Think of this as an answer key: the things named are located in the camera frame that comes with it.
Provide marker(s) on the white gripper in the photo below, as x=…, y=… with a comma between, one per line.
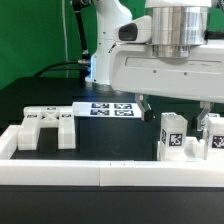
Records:
x=200, y=77

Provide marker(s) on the white chair seat part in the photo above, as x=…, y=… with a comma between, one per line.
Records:
x=192, y=150

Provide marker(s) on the white chair back part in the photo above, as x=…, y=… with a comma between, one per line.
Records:
x=38, y=117

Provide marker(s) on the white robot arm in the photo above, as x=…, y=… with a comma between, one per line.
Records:
x=168, y=52

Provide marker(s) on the white base tag sheet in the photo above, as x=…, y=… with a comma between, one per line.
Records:
x=109, y=110

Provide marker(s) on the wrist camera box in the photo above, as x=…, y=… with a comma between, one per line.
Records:
x=137, y=31

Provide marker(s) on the white obstacle fence wall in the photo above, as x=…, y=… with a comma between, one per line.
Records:
x=102, y=173

